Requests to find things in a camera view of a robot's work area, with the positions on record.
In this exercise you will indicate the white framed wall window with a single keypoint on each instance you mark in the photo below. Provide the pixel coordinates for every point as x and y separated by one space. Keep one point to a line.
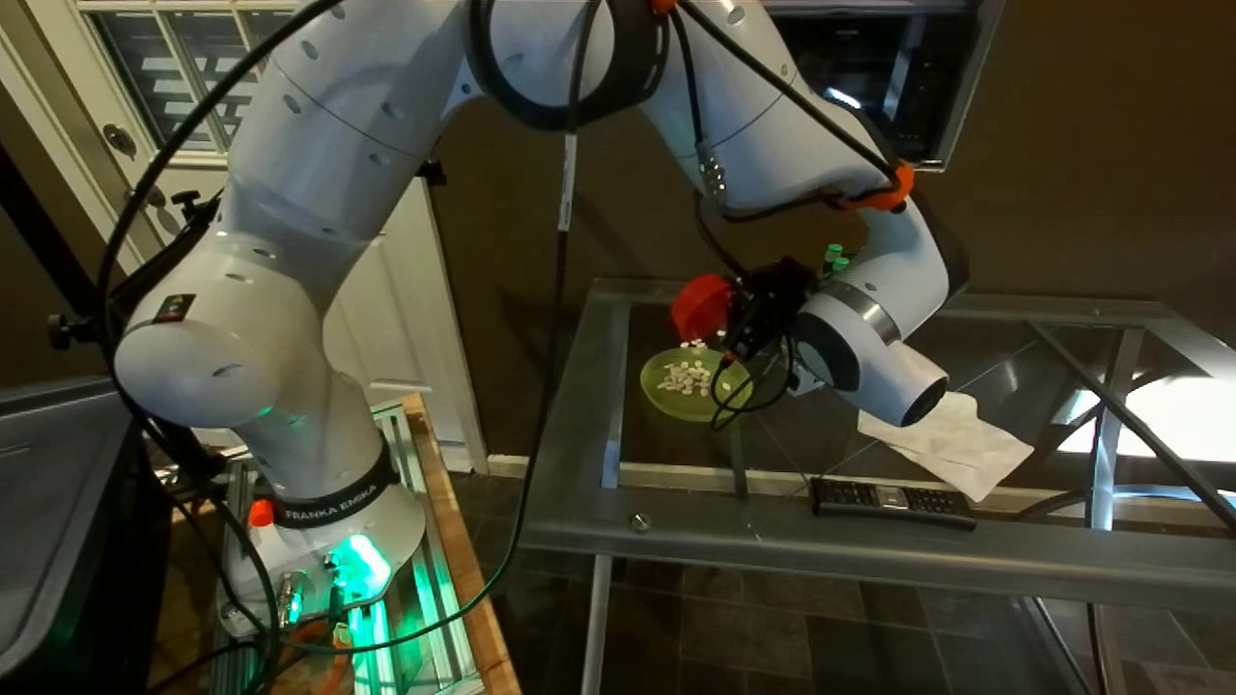
929 78

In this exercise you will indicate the red plastic bowl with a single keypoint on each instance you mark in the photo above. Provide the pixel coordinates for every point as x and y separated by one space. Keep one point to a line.
700 304

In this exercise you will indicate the white bottle with orange cap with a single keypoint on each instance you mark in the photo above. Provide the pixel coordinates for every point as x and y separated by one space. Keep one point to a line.
262 561

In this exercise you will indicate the dark grey storage bin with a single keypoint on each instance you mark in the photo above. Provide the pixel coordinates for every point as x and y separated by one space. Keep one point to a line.
50 514

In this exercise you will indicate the black camera stand pole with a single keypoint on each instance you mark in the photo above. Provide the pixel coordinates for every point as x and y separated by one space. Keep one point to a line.
566 193

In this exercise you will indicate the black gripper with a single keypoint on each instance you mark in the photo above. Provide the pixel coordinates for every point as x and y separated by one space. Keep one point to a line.
777 310

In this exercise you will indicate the white panelled door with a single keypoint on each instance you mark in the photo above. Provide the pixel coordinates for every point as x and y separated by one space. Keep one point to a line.
404 310

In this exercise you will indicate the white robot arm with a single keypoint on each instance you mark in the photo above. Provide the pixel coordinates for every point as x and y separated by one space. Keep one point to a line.
323 130

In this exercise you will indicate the glass table with metal frame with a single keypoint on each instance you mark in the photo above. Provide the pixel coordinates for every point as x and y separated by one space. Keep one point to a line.
775 526

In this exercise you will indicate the yellow-green plastic bowl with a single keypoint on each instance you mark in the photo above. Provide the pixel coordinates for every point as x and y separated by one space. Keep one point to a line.
669 403

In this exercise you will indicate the wooden robot base crate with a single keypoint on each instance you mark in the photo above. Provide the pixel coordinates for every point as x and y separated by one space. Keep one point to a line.
455 541

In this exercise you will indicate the white paper napkin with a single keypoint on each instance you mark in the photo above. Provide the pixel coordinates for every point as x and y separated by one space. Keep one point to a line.
957 449

